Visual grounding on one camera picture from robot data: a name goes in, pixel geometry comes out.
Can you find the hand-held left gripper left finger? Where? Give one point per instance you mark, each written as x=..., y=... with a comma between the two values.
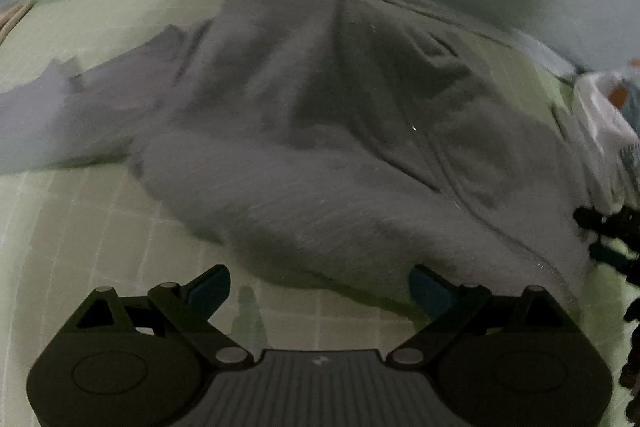
x=207, y=292

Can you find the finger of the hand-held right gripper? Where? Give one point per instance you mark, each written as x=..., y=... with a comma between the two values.
x=607, y=221
x=612, y=257

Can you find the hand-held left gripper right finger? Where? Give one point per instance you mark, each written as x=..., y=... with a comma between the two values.
x=430, y=294

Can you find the grey fleece garment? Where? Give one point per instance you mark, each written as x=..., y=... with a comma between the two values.
x=300, y=157

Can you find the green checked bed sheet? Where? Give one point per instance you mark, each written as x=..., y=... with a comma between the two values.
x=75, y=232

